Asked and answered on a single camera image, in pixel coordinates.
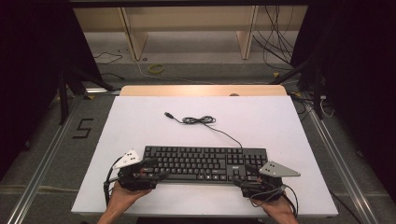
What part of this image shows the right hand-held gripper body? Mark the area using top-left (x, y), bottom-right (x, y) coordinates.
top-left (241, 160), bottom-right (302, 201)

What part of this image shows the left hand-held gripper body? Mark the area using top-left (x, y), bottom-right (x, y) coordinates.
top-left (112, 148), bottom-right (159, 192)

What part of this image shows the black computer keyboard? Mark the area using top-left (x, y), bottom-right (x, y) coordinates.
top-left (142, 145), bottom-right (269, 185)

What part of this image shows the black keyboard cable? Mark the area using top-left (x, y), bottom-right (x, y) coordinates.
top-left (163, 111), bottom-right (244, 149)

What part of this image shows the person's left hand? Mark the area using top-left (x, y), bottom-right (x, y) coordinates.
top-left (106, 181), bottom-right (152, 213)

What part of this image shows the person's right hand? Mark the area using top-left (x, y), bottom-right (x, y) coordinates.
top-left (252, 197), bottom-right (295, 219)

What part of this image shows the black metal stand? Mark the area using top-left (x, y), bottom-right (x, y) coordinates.
top-left (56, 65), bottom-right (117, 126)
top-left (268, 50), bottom-right (325, 121)

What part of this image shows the yellow tape roll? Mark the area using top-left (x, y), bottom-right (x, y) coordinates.
top-left (148, 63), bottom-right (165, 76)

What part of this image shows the black curtain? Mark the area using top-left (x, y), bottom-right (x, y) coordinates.
top-left (290, 0), bottom-right (396, 202)
top-left (0, 0), bottom-right (105, 183)

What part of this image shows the light wooden shelf unit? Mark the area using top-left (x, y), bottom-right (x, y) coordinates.
top-left (73, 5), bottom-right (309, 62)

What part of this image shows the grey right gripper cable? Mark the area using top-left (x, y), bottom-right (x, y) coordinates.
top-left (248, 183), bottom-right (300, 218)

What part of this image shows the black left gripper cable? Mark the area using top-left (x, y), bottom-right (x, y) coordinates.
top-left (103, 156), bottom-right (123, 207)

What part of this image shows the aluminium floor rail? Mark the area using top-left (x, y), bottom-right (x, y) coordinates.
top-left (291, 92), bottom-right (380, 224)
top-left (5, 95), bottom-right (86, 224)

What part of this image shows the white floor cable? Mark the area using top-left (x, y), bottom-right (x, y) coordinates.
top-left (133, 58), bottom-right (219, 86)

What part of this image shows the thin black floor cable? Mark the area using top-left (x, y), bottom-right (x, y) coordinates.
top-left (92, 51), bottom-right (124, 65)

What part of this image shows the bundle of black floor cables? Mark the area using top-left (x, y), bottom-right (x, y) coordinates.
top-left (251, 5), bottom-right (302, 72)

